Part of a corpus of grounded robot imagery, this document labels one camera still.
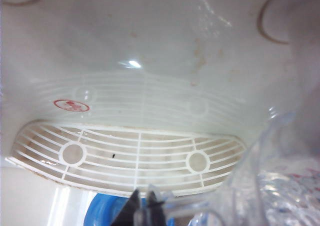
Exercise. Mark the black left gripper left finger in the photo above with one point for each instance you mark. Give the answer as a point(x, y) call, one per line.
point(131, 208)

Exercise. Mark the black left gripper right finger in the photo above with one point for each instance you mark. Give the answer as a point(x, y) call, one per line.
point(155, 208)

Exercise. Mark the white water dispenser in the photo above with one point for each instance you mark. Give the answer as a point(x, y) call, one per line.
point(150, 48)

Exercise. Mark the blue round object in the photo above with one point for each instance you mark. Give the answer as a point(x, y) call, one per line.
point(102, 209)

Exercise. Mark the white drip tray grille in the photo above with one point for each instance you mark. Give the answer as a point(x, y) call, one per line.
point(130, 158)

